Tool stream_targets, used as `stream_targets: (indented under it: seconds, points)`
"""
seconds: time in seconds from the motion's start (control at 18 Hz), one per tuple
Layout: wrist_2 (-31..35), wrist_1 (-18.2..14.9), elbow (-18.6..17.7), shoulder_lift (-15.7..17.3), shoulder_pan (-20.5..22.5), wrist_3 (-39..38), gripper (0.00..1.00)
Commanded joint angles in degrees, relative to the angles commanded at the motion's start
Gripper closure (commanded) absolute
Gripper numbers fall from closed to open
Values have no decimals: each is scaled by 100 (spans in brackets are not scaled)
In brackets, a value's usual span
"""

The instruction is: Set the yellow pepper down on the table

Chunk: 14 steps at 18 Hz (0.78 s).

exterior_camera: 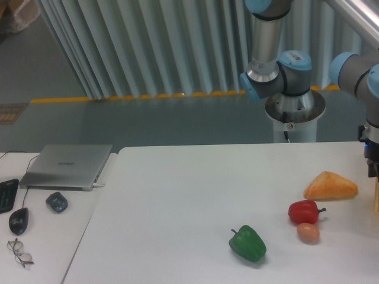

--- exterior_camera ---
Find black keyboard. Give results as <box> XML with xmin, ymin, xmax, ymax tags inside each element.
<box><xmin>0</xmin><ymin>179</ymin><xmax>19</xmax><ymax>214</ymax></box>

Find small black case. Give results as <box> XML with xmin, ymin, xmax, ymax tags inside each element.
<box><xmin>46</xmin><ymin>192</ymin><xmax>68</xmax><ymax>214</ymax></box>

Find black mouse cable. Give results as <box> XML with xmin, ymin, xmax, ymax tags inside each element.
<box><xmin>0</xmin><ymin>150</ymin><xmax>41</xmax><ymax>209</ymax></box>

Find red bell pepper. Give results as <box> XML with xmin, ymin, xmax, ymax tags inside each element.
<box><xmin>288</xmin><ymin>200</ymin><xmax>326</xmax><ymax>224</ymax></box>

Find silver closed laptop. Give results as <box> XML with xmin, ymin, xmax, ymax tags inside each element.
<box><xmin>19</xmin><ymin>144</ymin><xmax>112</xmax><ymax>191</ymax></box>

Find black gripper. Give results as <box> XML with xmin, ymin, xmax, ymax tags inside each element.
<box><xmin>358</xmin><ymin>125</ymin><xmax>378</xmax><ymax>178</ymax></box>

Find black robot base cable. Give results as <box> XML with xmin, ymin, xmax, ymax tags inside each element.
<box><xmin>281</xmin><ymin>111</ymin><xmax>291</xmax><ymax>144</ymax></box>

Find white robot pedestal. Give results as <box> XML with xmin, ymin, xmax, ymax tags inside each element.
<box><xmin>265</xmin><ymin>90</ymin><xmax>326</xmax><ymax>143</ymax></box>

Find black computer mouse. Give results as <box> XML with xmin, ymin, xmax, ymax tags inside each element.
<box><xmin>8</xmin><ymin>207</ymin><xmax>29</xmax><ymax>235</ymax></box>

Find brown egg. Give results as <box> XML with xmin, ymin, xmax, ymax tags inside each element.
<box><xmin>297</xmin><ymin>222</ymin><xmax>320</xmax><ymax>243</ymax></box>

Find cardboard box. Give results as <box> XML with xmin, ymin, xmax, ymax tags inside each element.
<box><xmin>1</xmin><ymin>0</ymin><xmax>40</xmax><ymax>36</ymax></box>

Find green bell pepper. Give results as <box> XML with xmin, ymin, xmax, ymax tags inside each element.
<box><xmin>229</xmin><ymin>225</ymin><xmax>267</xmax><ymax>263</ymax></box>

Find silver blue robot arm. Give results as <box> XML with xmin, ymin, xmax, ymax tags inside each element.
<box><xmin>240</xmin><ymin>1</ymin><xmax>378</xmax><ymax>178</ymax></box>

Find orange bread loaf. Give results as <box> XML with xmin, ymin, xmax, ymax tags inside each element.
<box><xmin>303</xmin><ymin>171</ymin><xmax>358</xmax><ymax>201</ymax></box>

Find thin-rimmed eyeglasses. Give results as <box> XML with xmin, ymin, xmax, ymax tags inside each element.
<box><xmin>7</xmin><ymin>238</ymin><xmax>34</xmax><ymax>268</ymax></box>

